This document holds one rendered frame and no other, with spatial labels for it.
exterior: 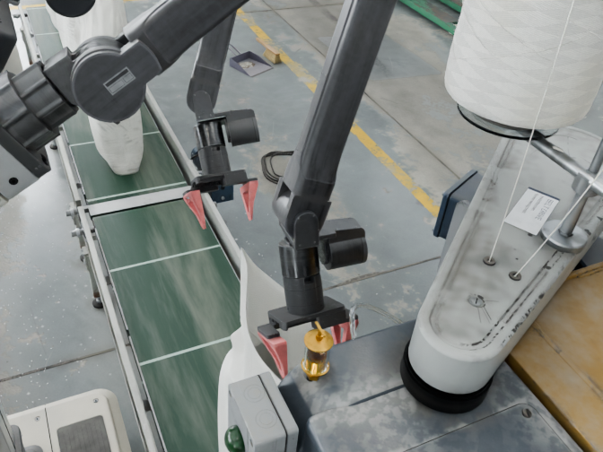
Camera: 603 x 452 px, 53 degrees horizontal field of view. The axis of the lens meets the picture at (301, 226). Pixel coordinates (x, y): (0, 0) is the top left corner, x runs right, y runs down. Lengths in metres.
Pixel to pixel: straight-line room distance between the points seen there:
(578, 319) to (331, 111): 0.39
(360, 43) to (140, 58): 0.27
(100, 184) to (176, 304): 0.75
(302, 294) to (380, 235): 2.08
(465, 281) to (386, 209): 2.48
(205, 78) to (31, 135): 0.54
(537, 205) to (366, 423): 0.35
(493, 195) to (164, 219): 1.72
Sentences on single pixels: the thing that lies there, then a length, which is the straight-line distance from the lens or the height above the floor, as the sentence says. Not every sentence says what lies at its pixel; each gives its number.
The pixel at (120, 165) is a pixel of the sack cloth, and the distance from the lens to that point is 2.60.
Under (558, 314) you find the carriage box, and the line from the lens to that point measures 0.78.
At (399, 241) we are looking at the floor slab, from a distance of 2.93.
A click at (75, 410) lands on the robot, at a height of 0.26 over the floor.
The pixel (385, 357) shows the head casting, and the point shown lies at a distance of 0.66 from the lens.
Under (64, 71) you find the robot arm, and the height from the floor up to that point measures 1.53.
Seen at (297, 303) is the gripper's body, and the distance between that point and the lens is 0.89.
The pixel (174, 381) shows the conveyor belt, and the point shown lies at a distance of 1.82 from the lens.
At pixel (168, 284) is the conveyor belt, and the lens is 2.09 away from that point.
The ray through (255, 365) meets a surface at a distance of 1.08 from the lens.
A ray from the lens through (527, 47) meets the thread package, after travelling 0.65.
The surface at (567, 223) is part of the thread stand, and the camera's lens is 0.73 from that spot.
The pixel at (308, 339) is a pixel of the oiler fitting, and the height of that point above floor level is 1.39.
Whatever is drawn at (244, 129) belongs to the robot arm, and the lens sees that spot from 1.22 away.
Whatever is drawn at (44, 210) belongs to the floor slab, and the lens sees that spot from 3.12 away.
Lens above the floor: 1.84
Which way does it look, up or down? 39 degrees down
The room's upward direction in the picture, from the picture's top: 6 degrees clockwise
